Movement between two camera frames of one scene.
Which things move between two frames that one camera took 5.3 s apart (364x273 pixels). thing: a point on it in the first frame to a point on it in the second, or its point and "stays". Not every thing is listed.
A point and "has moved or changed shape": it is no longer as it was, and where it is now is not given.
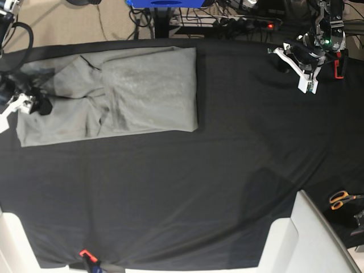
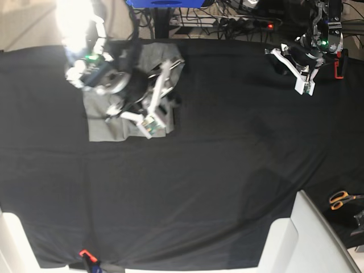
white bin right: [306, 242] stays
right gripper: [310, 48] stays
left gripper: [12, 84] to [125, 88]
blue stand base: [165, 3] stays
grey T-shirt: [117, 92] has moved or changed shape
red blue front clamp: [93, 264] stays
